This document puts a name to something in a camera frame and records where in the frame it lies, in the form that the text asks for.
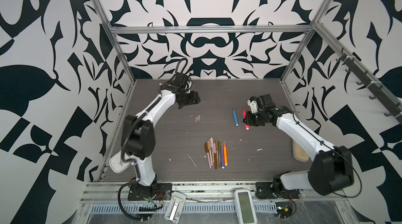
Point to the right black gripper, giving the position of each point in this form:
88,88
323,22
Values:
248,119

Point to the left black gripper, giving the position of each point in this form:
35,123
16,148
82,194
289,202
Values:
194,99

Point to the red pink marker pen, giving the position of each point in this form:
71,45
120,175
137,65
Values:
245,119

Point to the blue marker pen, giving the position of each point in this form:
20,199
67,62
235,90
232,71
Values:
235,117

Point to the orange marker pen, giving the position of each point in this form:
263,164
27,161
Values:
225,153

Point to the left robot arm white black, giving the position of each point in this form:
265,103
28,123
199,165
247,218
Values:
138,137

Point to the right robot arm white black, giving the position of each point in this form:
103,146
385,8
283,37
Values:
331,169

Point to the light pink marker pen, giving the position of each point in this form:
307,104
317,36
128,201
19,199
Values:
211,143

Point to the gold tan marker pen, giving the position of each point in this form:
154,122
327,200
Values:
210,152

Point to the green marker pen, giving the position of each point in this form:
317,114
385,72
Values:
219,154

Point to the purple marker pen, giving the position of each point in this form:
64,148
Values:
222,161

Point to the beige whiteboard eraser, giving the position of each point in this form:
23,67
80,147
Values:
299,154

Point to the white square clock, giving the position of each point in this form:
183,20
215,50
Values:
117,164

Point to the small green led circuit board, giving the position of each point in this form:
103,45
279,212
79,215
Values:
285,211

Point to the white handheld display device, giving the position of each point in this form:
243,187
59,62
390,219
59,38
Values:
244,206

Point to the white grey remote device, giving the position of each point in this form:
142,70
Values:
176,205

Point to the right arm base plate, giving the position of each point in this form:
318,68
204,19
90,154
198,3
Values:
265,190

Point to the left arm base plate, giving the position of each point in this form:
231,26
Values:
156,191

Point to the black coat hook rail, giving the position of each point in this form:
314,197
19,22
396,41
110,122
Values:
368,80

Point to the aluminium frame front rail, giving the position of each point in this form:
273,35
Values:
201,191

